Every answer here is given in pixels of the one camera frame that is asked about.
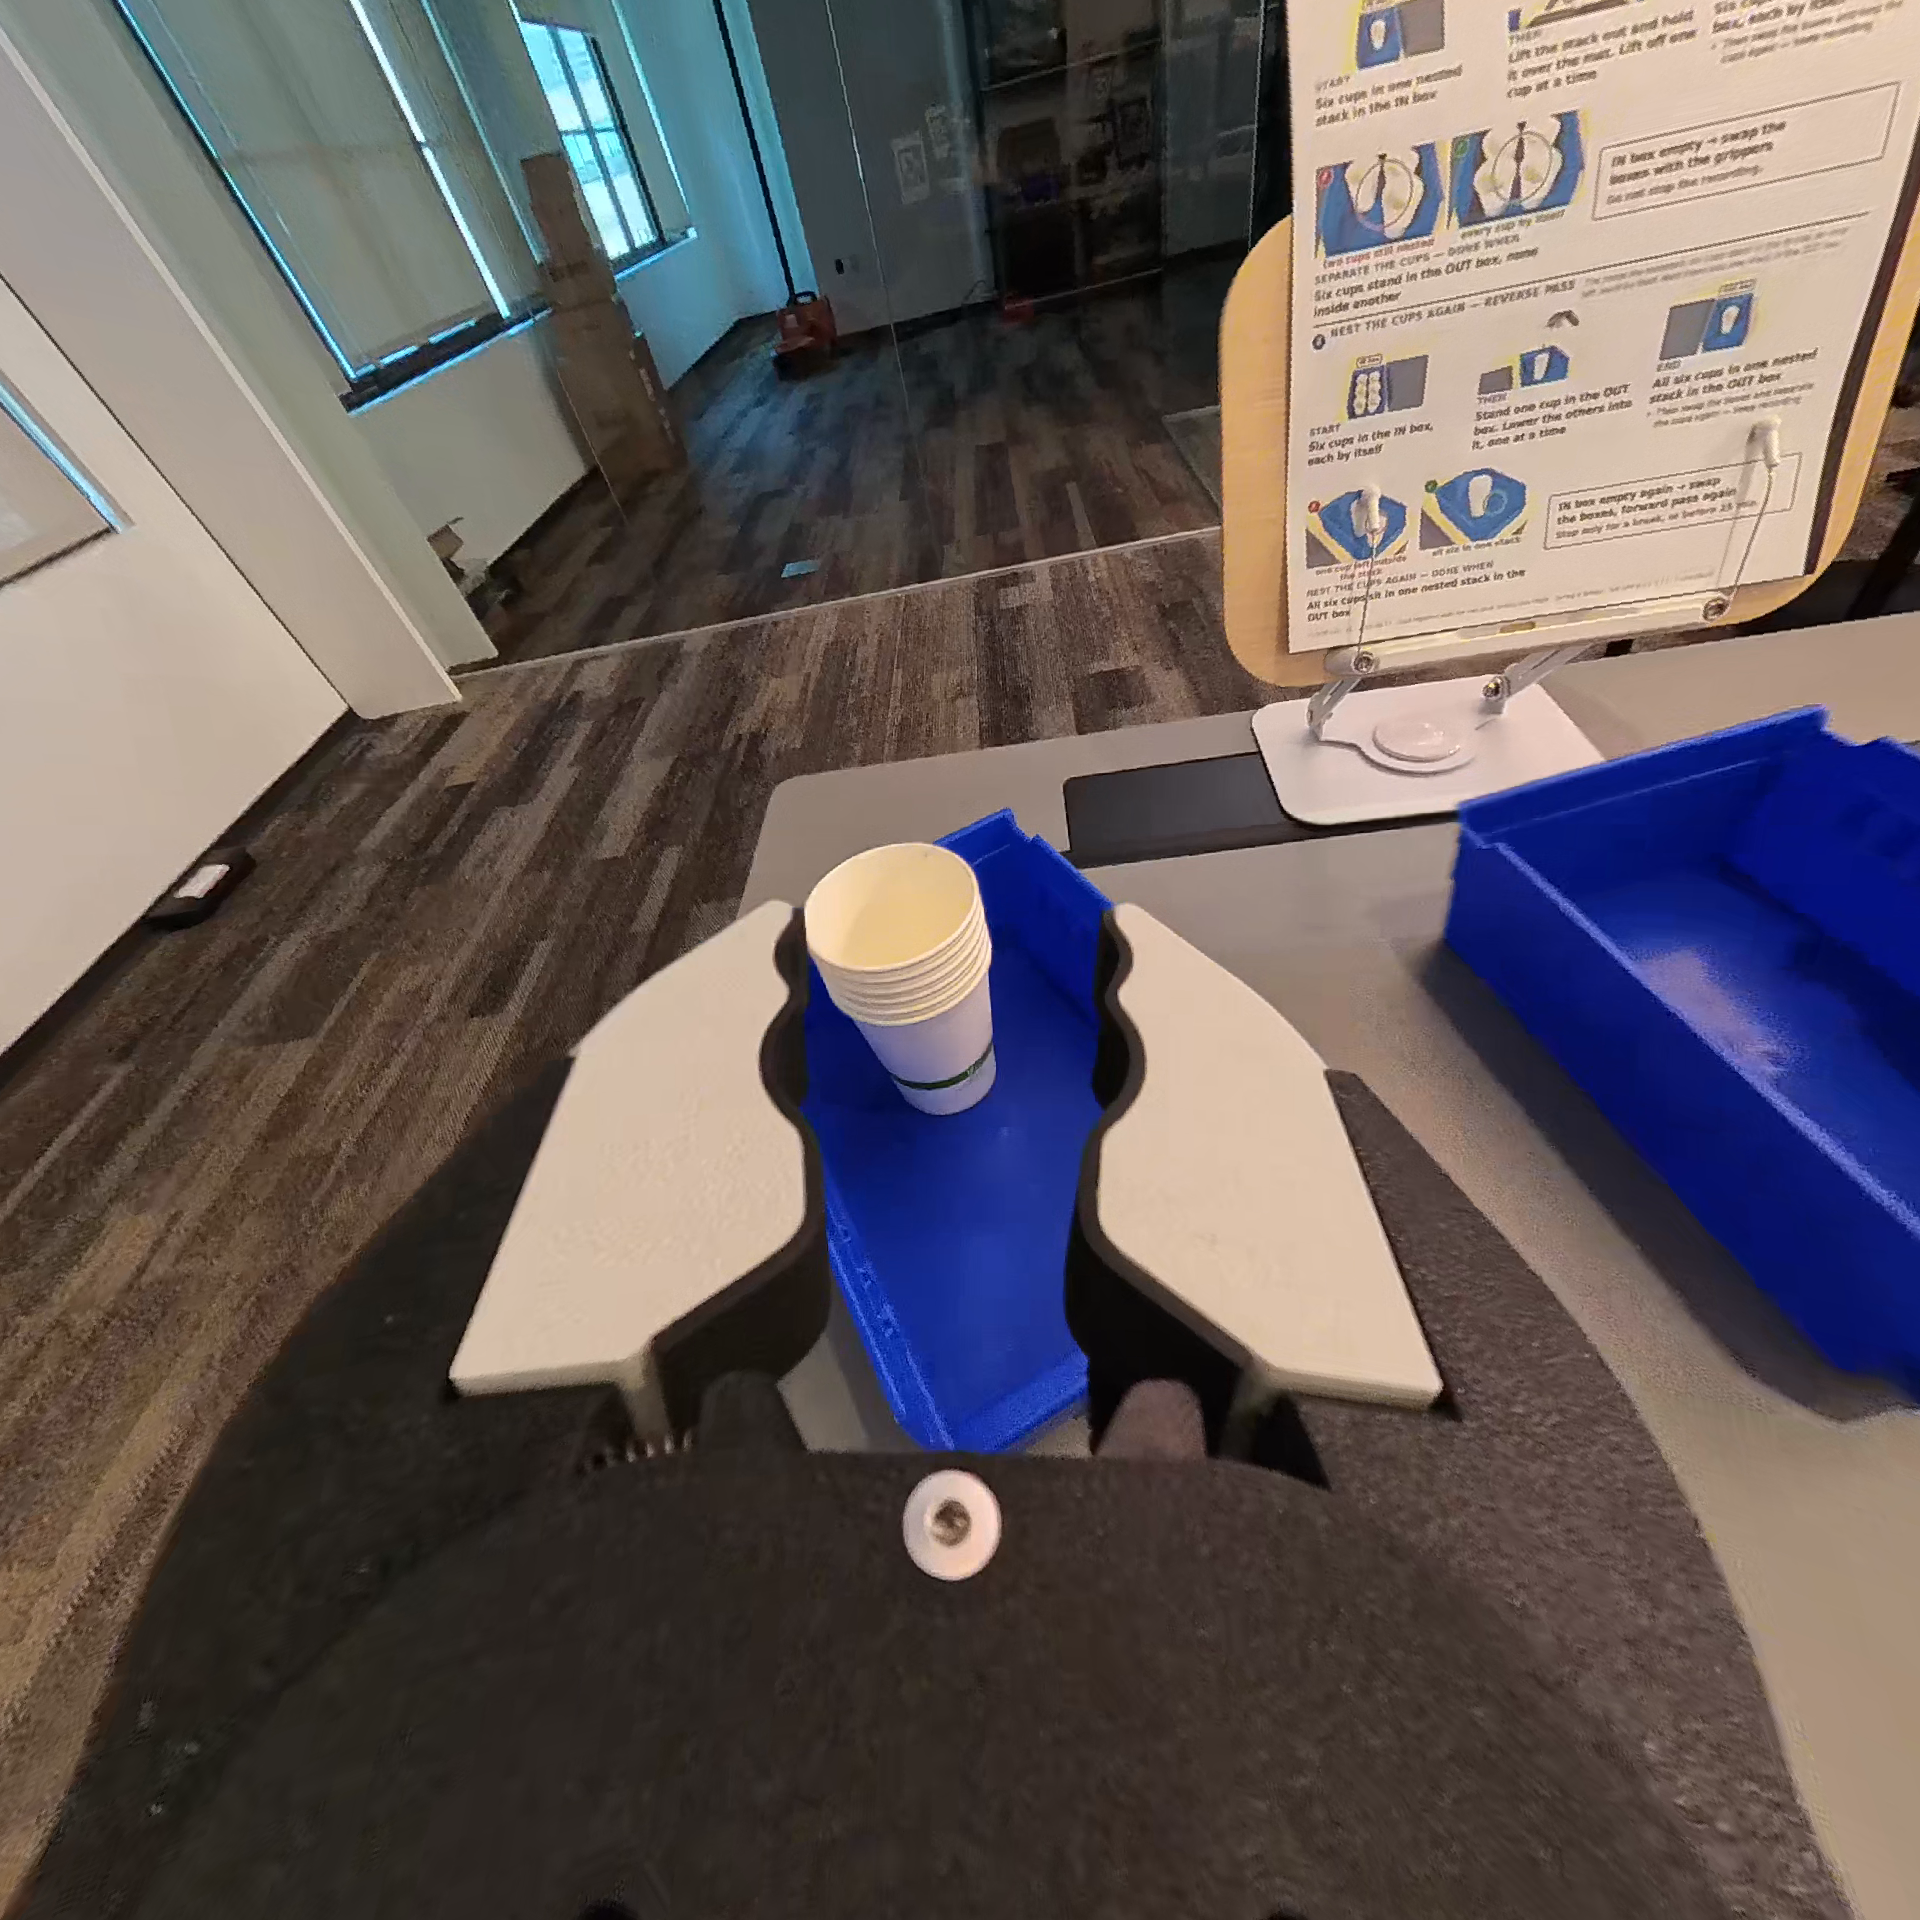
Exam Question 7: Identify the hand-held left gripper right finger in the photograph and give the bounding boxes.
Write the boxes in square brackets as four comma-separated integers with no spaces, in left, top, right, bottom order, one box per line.
[1065,901,1450,1456]

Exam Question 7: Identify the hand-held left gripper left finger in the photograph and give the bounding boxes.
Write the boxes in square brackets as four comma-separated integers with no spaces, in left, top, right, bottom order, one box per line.
[451,901,832,1450]

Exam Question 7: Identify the blue plastic bin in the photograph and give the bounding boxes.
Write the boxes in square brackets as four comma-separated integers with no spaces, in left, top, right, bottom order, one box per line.
[795,811,1127,1456]
[1447,708,1920,1396]

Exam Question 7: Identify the stack of nested white cups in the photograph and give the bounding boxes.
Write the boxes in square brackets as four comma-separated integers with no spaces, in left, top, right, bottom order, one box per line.
[802,843,999,1118]

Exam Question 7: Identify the white board stand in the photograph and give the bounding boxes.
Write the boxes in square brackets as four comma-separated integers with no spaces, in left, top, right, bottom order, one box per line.
[1252,630,1604,827]

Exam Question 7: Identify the small black floor device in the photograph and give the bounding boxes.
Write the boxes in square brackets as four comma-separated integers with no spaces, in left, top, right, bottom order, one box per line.
[151,854,257,925]

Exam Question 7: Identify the stacked cardboard boxes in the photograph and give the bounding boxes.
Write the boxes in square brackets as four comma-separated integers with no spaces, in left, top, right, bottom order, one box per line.
[520,150,687,496]

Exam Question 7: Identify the wooden instruction board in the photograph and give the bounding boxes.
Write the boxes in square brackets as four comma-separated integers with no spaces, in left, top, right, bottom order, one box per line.
[1225,0,1920,693]

